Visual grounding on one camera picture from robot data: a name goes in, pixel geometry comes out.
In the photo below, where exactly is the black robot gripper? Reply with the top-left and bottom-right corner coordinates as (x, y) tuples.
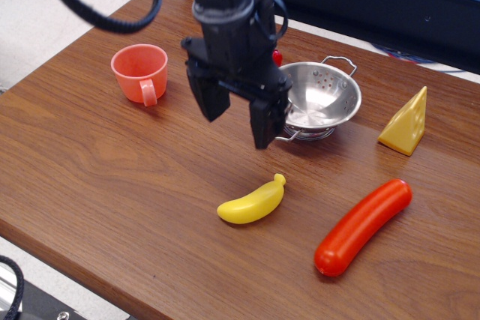
(181, 16), (292, 149)

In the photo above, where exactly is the yellow plastic banana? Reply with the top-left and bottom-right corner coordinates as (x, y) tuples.
(217, 173), (287, 225)

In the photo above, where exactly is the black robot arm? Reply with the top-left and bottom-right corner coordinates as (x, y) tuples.
(181, 0), (292, 149)

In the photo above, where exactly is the small steel colander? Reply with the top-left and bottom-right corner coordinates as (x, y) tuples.
(276, 55), (362, 142)

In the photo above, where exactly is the red plastic strawberry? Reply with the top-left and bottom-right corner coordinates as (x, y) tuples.
(272, 49), (283, 67)

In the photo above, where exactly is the pink plastic cup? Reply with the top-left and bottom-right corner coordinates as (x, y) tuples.
(110, 43), (168, 106)

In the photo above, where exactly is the yellow plastic cheese wedge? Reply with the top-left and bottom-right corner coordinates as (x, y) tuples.
(377, 86), (428, 156)

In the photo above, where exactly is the red plastic sausage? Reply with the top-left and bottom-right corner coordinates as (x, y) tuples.
(313, 178), (413, 277)

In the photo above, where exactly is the black base with screw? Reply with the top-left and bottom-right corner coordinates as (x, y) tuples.
(0, 277), (128, 320)

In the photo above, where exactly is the black braided cable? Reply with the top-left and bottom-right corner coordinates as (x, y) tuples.
(0, 0), (164, 320)

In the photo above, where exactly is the dark blue metal frame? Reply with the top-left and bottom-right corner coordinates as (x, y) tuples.
(283, 0), (479, 73)

